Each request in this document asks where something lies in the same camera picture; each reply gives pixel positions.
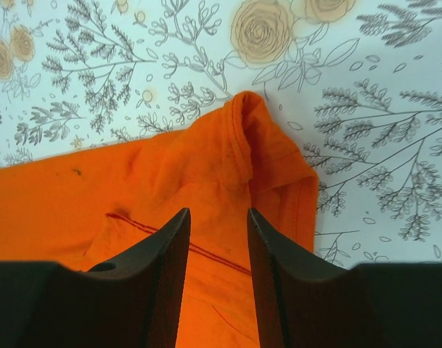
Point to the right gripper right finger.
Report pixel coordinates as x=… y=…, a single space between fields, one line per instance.
x=300 y=299

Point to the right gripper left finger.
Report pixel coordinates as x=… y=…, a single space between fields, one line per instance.
x=143 y=282

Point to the orange t shirt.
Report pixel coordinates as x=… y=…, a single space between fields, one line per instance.
x=83 y=208

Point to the floral patterned table mat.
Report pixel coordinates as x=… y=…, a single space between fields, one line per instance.
x=357 y=84

